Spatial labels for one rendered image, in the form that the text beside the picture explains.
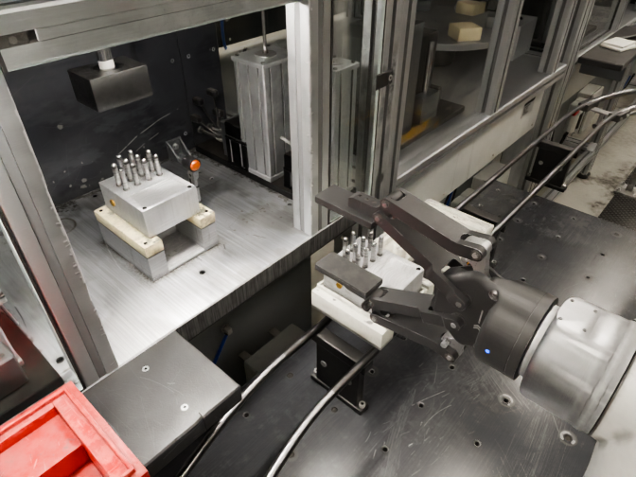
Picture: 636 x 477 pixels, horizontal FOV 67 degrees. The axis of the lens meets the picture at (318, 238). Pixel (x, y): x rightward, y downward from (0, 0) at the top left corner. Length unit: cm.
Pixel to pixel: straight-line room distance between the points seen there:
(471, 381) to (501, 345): 56
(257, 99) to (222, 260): 30
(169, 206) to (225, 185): 26
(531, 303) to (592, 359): 6
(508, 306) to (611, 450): 11
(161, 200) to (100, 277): 17
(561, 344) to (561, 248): 95
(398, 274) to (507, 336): 38
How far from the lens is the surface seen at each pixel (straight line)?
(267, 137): 93
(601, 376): 39
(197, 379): 66
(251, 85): 91
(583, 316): 41
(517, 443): 91
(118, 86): 74
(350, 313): 75
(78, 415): 60
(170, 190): 78
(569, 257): 131
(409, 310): 47
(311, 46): 70
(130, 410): 65
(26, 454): 61
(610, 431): 40
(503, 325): 40
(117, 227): 82
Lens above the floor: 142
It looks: 38 degrees down
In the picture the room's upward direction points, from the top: straight up
